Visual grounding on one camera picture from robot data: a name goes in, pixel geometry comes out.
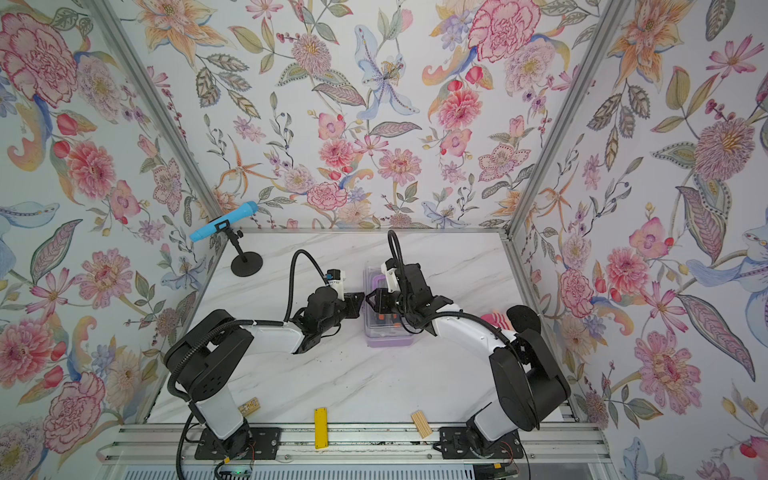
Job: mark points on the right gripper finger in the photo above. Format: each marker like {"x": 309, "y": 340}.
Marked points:
{"x": 380, "y": 293}
{"x": 381, "y": 306}

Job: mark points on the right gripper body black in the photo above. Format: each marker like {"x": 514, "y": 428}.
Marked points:
{"x": 406, "y": 308}

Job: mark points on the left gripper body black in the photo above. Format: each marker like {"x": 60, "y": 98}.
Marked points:
{"x": 338, "y": 316}

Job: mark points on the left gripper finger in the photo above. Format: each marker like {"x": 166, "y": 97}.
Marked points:
{"x": 352, "y": 308}
{"x": 354, "y": 297}

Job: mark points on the purple plastic tool box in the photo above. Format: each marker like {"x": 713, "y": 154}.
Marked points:
{"x": 383, "y": 326}

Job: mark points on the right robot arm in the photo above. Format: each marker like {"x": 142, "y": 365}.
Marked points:
{"x": 528, "y": 382}

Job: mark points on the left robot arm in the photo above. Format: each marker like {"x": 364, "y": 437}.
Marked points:
{"x": 203, "y": 361}

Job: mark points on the pink striped ball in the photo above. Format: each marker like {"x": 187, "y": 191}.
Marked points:
{"x": 498, "y": 320}

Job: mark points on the black microphone stand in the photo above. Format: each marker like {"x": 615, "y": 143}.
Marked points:
{"x": 245, "y": 263}

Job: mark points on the black round pad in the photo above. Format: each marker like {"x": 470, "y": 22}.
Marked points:
{"x": 523, "y": 318}

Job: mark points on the small wooden tag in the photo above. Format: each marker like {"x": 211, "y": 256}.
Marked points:
{"x": 249, "y": 407}

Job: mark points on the blue microphone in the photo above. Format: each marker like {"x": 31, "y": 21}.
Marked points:
{"x": 246, "y": 210}

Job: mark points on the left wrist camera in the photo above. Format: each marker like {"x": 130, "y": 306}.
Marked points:
{"x": 336, "y": 279}

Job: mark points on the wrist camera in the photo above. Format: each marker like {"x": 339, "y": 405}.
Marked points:
{"x": 336, "y": 279}
{"x": 389, "y": 269}

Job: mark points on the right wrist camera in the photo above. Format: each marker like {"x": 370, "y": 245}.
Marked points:
{"x": 389, "y": 269}

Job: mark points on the yellow block on rail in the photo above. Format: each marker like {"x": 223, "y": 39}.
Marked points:
{"x": 321, "y": 429}

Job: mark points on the wooden block on rail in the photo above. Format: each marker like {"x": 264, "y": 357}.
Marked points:
{"x": 421, "y": 424}

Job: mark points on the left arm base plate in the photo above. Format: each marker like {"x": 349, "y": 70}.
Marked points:
{"x": 252, "y": 443}

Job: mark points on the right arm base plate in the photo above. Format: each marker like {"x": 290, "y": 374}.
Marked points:
{"x": 463, "y": 443}

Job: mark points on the aluminium front rail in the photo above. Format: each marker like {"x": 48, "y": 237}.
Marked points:
{"x": 359, "y": 443}

